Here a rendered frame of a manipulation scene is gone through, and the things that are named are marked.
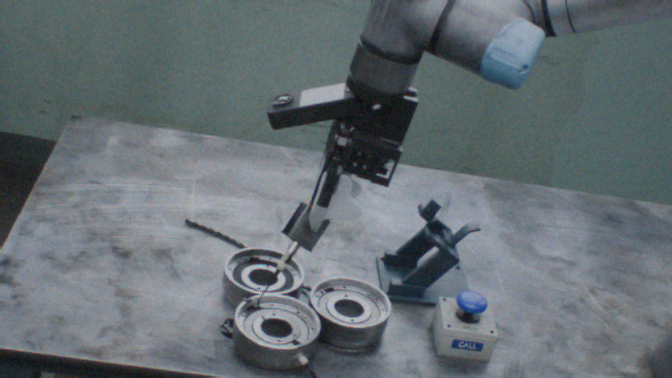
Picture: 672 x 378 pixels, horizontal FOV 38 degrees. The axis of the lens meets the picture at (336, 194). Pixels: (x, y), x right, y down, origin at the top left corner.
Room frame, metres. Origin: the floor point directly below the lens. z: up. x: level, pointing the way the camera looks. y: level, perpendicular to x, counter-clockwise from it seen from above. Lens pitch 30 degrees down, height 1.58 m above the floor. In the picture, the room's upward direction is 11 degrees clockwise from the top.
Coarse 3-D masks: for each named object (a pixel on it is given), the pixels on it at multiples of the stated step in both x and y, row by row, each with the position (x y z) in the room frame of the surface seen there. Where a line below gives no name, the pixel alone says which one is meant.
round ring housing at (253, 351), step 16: (240, 304) 0.98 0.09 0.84; (256, 304) 1.00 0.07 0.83; (272, 304) 1.01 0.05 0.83; (288, 304) 1.01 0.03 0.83; (304, 304) 1.00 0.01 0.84; (240, 320) 0.96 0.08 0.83; (256, 320) 0.97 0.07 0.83; (272, 320) 0.98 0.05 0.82; (288, 320) 0.98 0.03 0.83; (304, 320) 0.99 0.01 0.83; (240, 336) 0.93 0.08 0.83; (288, 336) 0.95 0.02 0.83; (240, 352) 0.93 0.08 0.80; (256, 352) 0.91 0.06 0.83; (272, 352) 0.91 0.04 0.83; (288, 352) 0.91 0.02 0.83; (304, 352) 0.93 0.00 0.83; (272, 368) 0.92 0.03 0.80; (288, 368) 0.92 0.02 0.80
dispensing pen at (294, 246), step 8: (304, 208) 1.06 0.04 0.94; (296, 216) 1.06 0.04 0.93; (288, 224) 1.06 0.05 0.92; (288, 232) 1.04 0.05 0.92; (288, 248) 1.04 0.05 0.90; (296, 248) 1.04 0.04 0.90; (304, 248) 1.05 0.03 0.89; (288, 256) 1.03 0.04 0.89; (280, 264) 1.03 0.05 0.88; (288, 264) 1.03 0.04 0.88; (272, 280) 1.01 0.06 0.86
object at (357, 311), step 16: (320, 288) 1.06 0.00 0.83; (336, 288) 1.07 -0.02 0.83; (352, 288) 1.08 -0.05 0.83; (368, 288) 1.07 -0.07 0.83; (336, 304) 1.04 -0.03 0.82; (352, 304) 1.05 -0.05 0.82; (384, 304) 1.05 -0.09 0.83; (320, 320) 0.99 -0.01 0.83; (352, 320) 1.01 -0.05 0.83; (384, 320) 1.01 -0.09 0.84; (320, 336) 0.99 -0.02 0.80; (336, 336) 0.98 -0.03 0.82; (352, 336) 0.98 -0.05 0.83; (368, 336) 0.99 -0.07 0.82
